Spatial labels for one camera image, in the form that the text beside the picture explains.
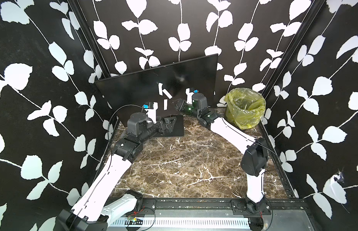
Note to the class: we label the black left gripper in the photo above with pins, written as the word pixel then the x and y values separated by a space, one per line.
pixel 167 128

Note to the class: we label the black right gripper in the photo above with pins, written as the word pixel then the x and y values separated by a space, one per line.
pixel 182 107

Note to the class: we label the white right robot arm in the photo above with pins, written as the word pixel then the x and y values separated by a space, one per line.
pixel 254 150

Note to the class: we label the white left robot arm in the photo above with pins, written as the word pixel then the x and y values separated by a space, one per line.
pixel 91 213

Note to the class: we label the black monitor stand base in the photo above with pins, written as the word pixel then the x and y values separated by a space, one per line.
pixel 178 130

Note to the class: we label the black flat monitor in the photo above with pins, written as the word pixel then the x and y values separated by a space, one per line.
pixel 128 92

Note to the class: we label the black waste bin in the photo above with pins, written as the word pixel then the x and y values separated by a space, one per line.
pixel 229 117

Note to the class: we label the yellow-green bin liner bag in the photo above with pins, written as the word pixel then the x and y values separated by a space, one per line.
pixel 247 106

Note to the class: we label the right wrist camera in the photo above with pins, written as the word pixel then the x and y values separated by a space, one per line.
pixel 189 93

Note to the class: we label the white perforated cable tray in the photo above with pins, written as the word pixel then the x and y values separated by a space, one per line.
pixel 185 223

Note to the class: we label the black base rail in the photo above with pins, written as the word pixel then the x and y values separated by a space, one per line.
pixel 236 206

